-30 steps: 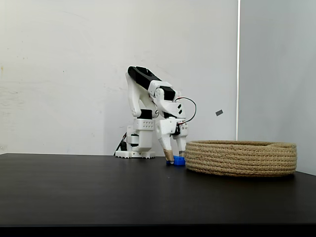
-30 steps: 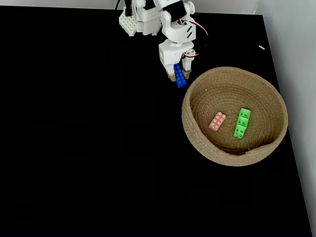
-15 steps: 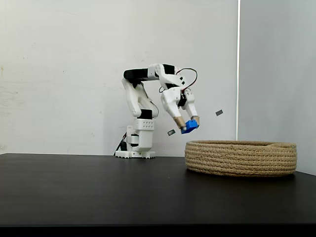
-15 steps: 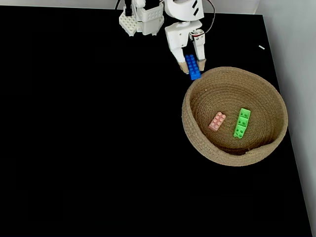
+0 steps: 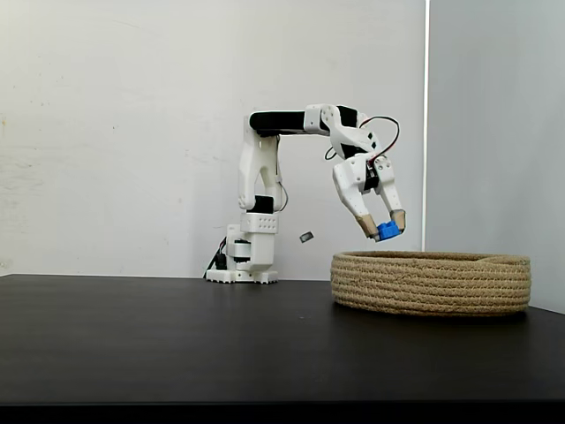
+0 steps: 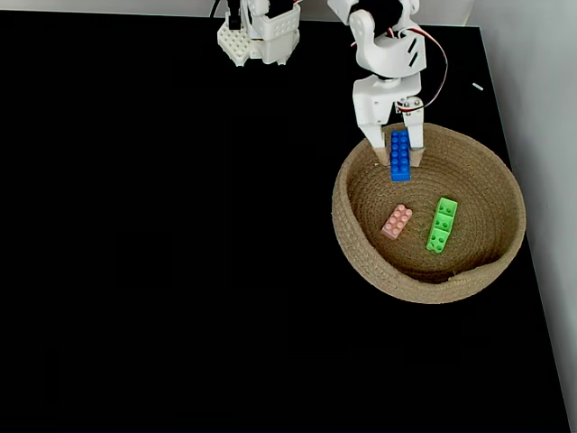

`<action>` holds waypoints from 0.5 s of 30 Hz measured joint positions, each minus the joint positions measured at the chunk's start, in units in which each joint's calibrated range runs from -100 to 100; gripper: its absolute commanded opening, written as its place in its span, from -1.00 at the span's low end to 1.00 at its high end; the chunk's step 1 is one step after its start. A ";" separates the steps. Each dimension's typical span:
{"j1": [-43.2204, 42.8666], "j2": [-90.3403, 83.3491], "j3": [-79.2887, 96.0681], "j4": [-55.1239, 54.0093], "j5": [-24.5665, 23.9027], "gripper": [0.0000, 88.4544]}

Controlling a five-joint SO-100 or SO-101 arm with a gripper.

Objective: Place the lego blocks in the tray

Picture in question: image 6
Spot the blue lego block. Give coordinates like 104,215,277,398
389,129,413,183

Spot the pink lego block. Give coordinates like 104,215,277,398
380,203,414,241

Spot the green lego block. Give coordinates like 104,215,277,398
425,196,459,254

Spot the red white black servo cable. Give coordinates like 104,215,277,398
386,26,450,110

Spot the woven rope basket tray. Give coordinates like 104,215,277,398
331,121,527,306

